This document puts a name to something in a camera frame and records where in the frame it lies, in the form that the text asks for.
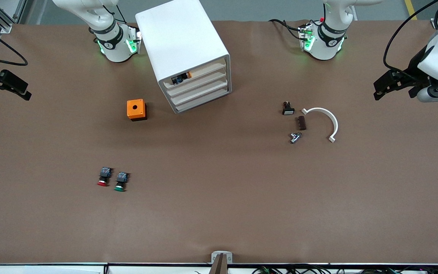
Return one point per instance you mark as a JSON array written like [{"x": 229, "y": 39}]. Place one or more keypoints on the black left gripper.
[{"x": 413, "y": 68}]

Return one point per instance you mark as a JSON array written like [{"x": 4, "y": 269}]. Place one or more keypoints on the yellow push button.
[{"x": 179, "y": 79}]

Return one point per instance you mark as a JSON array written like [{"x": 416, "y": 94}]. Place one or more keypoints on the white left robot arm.
[{"x": 327, "y": 42}]

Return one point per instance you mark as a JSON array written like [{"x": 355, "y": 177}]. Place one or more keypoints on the white rectangular push button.
[{"x": 288, "y": 110}]

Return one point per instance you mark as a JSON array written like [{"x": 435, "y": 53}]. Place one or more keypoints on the red push button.
[{"x": 104, "y": 176}]

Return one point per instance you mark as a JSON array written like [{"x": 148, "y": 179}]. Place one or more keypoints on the green push button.
[{"x": 121, "y": 180}]

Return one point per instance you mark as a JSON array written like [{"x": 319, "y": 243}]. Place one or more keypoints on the dark brown small block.
[{"x": 300, "y": 123}]

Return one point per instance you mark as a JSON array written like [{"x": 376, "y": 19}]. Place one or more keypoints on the silver metal tee fitting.
[{"x": 295, "y": 137}]

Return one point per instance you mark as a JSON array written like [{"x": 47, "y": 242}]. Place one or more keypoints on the orange button enclosure box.
[{"x": 135, "y": 108}]

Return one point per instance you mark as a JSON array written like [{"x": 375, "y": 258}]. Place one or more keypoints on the white table edge frame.
[{"x": 51, "y": 269}]

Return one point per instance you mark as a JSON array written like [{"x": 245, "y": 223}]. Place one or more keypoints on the grey table edge bracket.
[{"x": 216, "y": 258}]

